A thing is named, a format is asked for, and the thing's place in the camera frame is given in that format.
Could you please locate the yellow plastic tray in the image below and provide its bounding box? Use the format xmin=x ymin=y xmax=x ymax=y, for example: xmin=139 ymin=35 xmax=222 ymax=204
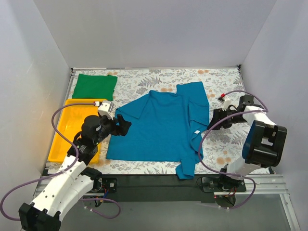
xmin=48 ymin=99 xmax=98 ymax=163

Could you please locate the blue t shirt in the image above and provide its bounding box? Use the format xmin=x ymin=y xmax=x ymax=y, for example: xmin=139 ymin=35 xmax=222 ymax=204
xmin=106 ymin=81 xmax=209 ymax=180

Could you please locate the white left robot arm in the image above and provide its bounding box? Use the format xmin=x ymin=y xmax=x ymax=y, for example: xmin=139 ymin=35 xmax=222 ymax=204
xmin=18 ymin=114 xmax=131 ymax=231

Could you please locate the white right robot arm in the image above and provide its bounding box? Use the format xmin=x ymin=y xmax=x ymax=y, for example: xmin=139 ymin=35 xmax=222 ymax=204
xmin=208 ymin=94 xmax=287 ymax=191

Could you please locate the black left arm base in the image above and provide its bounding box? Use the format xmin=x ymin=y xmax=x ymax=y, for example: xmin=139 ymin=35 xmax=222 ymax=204
xmin=91 ymin=174 xmax=118 ymax=193

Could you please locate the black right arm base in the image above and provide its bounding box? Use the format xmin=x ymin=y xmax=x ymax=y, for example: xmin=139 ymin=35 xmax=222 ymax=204
xmin=196 ymin=175 xmax=246 ymax=198

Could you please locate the floral patterned table mat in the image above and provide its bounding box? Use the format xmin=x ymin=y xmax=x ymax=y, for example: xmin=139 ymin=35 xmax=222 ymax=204
xmin=67 ymin=68 xmax=249 ymax=174

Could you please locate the green folded t shirt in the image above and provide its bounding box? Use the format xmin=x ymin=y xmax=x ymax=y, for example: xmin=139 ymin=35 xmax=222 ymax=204
xmin=72 ymin=74 xmax=117 ymax=101

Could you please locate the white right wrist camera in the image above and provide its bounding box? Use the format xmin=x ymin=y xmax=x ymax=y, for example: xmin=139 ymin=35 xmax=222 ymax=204
xmin=218 ymin=94 xmax=231 ymax=111

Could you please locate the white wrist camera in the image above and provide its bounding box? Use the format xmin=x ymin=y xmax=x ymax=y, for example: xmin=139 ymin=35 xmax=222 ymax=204
xmin=218 ymin=94 xmax=231 ymax=111
xmin=94 ymin=100 xmax=114 ymax=120

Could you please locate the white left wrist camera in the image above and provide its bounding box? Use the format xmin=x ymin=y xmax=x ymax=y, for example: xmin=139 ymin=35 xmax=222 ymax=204
xmin=94 ymin=100 xmax=114 ymax=120

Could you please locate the aluminium frame rail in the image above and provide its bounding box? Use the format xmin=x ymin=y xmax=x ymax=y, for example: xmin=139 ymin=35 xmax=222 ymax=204
xmin=36 ymin=175 xmax=289 ymax=197

